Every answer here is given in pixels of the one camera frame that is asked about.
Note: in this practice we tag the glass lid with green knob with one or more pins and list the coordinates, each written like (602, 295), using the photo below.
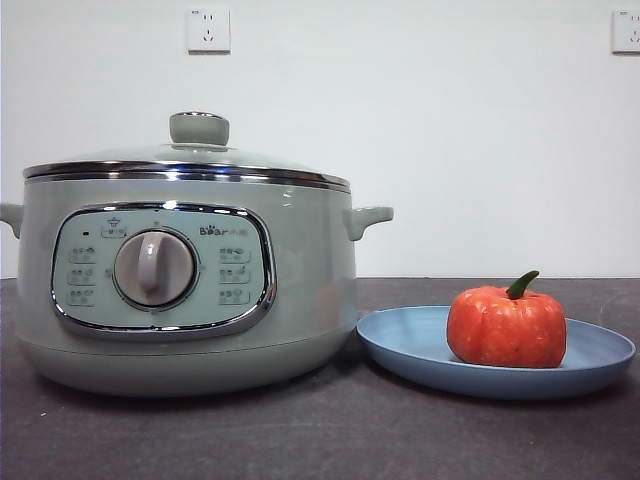
(199, 131)

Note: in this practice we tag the orange pumpkin with green stem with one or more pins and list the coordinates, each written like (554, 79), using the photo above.
(505, 330)

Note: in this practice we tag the pale green electric steamer pot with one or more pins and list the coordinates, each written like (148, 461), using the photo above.
(310, 280)

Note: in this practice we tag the blue round plate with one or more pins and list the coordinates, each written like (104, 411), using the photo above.
(400, 340)

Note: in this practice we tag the white wall socket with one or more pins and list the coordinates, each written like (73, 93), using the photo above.
(209, 30)
(627, 31)

